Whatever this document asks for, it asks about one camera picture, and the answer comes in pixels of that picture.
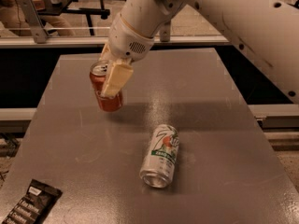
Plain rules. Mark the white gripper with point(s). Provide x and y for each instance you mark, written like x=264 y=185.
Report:
x=127 y=42

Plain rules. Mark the red Coca-Cola can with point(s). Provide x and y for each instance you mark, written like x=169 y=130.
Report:
x=98 y=73

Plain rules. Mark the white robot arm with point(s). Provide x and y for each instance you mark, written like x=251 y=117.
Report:
x=266 y=32

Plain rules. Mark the white 7up zero can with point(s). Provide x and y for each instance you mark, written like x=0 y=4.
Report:
x=159 y=163

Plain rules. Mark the black background table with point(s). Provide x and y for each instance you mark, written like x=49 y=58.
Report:
x=88 y=8

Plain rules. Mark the seated person in background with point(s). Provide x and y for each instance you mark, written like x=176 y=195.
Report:
x=13 y=18

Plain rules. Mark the black snack packet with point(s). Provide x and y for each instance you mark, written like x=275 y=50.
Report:
x=35 y=205

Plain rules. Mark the middle metal rail bracket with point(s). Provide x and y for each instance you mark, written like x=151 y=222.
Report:
x=165 y=32

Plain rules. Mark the metal rail bracket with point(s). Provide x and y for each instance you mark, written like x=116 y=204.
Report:
x=165 y=32
x=38 y=32

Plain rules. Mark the left metal rail bracket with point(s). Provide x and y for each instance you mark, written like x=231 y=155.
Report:
x=38 y=32

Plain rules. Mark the metal guard rail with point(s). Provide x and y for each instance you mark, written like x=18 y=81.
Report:
x=97 y=42

